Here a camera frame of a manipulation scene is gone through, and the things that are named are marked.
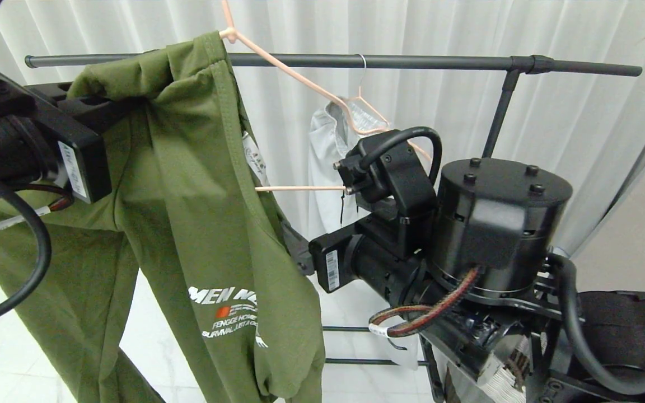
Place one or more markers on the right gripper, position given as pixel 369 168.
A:
pixel 378 268

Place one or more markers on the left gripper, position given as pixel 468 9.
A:
pixel 84 162

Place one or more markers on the pale grey shorts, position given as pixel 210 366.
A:
pixel 325 157

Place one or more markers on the green garment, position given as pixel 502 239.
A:
pixel 188 224

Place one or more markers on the pink clothes hanger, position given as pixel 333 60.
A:
pixel 362 73
pixel 289 68

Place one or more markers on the black clothes rack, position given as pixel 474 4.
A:
pixel 412 61

